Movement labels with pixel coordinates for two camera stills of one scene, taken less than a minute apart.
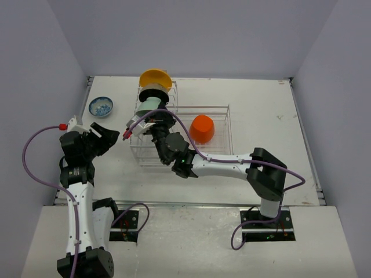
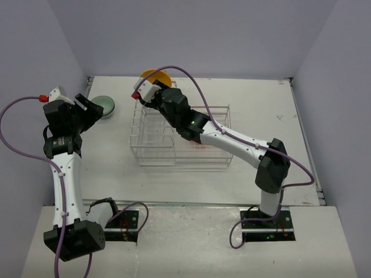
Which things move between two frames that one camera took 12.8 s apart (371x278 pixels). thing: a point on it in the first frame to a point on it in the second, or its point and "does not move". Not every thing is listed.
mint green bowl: x=149 y=104 to x=106 y=102
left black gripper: x=107 y=139 to x=92 y=113
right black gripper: x=161 y=119 to x=152 y=103
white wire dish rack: x=207 y=128 does not move
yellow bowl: x=157 y=76 does not move
